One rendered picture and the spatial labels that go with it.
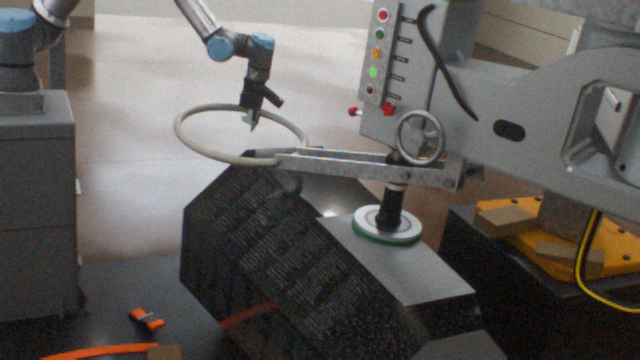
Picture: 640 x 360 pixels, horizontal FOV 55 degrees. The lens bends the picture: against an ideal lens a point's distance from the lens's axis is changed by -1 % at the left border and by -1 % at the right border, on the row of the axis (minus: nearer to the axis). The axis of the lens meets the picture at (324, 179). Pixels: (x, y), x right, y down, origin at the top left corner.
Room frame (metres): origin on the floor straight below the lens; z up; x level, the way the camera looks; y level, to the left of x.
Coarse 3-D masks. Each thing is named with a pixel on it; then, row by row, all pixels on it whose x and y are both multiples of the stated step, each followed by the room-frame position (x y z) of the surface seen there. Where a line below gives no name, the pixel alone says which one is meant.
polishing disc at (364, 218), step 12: (360, 216) 1.72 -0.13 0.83; (372, 216) 1.73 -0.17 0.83; (408, 216) 1.77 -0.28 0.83; (360, 228) 1.65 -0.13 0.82; (372, 228) 1.65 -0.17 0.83; (384, 228) 1.66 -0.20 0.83; (396, 228) 1.68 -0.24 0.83; (408, 228) 1.69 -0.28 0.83; (420, 228) 1.70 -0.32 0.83; (396, 240) 1.61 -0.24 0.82; (408, 240) 1.63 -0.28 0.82
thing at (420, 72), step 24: (408, 0) 1.64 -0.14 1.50; (432, 0) 1.60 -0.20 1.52; (456, 0) 1.62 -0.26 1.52; (480, 0) 1.73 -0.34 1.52; (408, 24) 1.63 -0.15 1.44; (432, 24) 1.59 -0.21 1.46; (456, 24) 1.62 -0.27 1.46; (408, 48) 1.62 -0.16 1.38; (456, 48) 1.65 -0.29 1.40; (408, 72) 1.61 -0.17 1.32; (432, 72) 1.58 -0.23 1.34; (408, 96) 1.60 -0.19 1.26; (384, 120) 1.64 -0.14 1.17; (408, 120) 1.60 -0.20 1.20; (408, 144) 1.59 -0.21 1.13
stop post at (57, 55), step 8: (64, 40) 3.10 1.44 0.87; (56, 48) 3.09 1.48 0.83; (64, 48) 3.10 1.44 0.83; (56, 56) 3.08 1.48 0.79; (64, 56) 3.10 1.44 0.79; (56, 64) 3.08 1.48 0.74; (64, 64) 3.10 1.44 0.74; (56, 72) 3.08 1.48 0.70; (64, 72) 3.10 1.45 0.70; (56, 80) 3.08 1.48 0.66; (64, 80) 3.10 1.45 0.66; (56, 88) 3.08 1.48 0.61; (64, 88) 3.10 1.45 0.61; (80, 192) 3.10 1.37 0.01
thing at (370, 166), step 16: (288, 160) 1.88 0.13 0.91; (304, 160) 1.84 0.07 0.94; (320, 160) 1.81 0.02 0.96; (336, 160) 1.77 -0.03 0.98; (352, 160) 1.87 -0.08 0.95; (368, 160) 1.84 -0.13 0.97; (384, 160) 1.81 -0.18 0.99; (352, 176) 1.74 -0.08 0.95; (368, 176) 1.70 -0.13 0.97; (384, 176) 1.67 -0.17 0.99; (400, 176) 1.63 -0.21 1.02; (416, 176) 1.62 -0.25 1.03; (432, 176) 1.59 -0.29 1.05; (464, 176) 1.54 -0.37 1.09; (480, 176) 1.63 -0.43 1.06
